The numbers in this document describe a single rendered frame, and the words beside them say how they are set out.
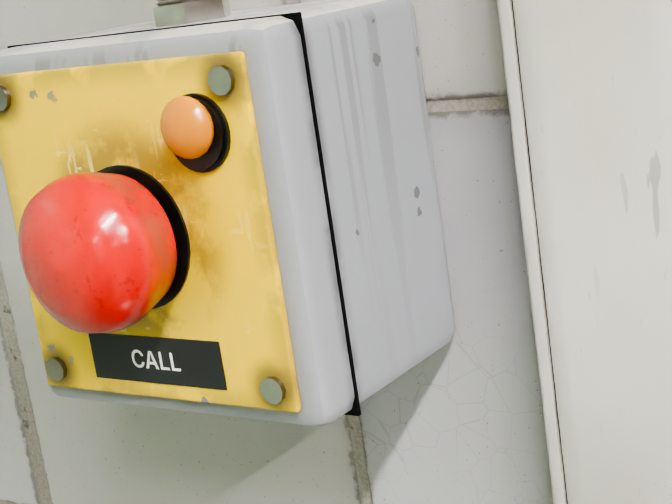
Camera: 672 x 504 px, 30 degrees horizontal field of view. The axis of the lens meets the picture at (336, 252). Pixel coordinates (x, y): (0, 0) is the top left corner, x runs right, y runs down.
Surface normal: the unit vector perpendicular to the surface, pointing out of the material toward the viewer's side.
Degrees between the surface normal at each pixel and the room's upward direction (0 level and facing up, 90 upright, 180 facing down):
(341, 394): 90
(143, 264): 94
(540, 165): 90
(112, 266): 93
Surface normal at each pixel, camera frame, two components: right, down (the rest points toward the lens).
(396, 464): -0.55, 0.27
